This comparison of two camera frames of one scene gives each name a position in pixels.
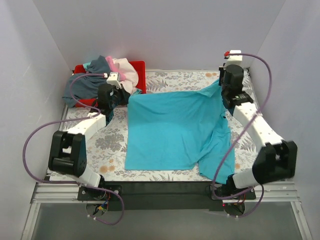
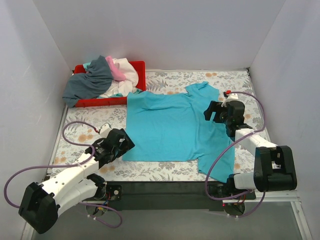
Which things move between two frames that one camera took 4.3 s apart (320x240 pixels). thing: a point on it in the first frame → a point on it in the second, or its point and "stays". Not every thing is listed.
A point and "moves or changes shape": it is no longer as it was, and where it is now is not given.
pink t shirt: [113, 68] stays
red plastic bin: [141, 69] stays
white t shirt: [131, 74] stays
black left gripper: [123, 94] → [122, 142]
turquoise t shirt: [177, 130] moves or changes shape
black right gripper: [221, 76] → [216, 114]
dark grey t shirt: [86, 86] stays
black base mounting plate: [163, 196] stays
